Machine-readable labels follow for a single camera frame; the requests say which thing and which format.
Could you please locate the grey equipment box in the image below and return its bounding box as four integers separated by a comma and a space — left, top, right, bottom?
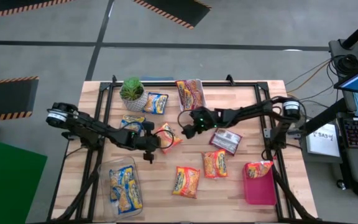
328, 39, 358, 78

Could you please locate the green panel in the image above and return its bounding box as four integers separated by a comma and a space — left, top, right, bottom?
0, 134, 48, 224

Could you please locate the blue tape strip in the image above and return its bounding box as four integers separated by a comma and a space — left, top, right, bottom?
140, 76, 175, 82

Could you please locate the yellow floor cable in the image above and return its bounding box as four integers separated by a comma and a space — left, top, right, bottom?
286, 60, 334, 108

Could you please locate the white plastic bin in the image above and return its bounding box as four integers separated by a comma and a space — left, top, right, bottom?
175, 78, 208, 117

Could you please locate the orange Maruchan noodle pack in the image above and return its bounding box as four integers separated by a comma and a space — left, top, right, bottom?
156, 122, 184, 154
172, 166, 201, 199
244, 160, 275, 180
202, 149, 229, 179

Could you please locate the clear plastic bin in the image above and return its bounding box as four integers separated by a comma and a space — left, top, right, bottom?
98, 156, 145, 222

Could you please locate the red Maruchan noodle pack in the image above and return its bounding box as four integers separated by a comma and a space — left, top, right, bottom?
186, 79, 205, 108
175, 80, 195, 111
209, 127, 242, 156

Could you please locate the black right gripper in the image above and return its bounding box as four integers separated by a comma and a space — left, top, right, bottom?
181, 106, 222, 140

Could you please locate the black aluminium table frame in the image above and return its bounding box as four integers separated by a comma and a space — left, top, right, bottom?
47, 74, 318, 223

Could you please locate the white paper sign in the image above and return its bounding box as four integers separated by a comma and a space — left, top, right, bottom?
305, 123, 341, 158

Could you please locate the red plastic bin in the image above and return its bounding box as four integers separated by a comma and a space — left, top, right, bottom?
242, 161, 278, 206

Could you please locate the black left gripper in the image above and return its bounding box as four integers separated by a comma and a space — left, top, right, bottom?
131, 121, 161, 165

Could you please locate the black hazard-striped floor mat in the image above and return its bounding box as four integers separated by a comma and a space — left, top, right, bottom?
0, 0, 76, 21
0, 76, 40, 121
131, 0, 213, 30

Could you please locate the succulent in white patterned pot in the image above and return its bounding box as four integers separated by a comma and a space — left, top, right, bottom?
119, 77, 149, 112

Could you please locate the coiled black cable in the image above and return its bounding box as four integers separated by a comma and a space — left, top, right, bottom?
334, 53, 358, 77

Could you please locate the blue Maruchan noodle pack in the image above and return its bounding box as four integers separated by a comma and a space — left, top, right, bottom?
142, 92, 169, 115
109, 166, 135, 202
116, 180, 144, 215
119, 114, 147, 133

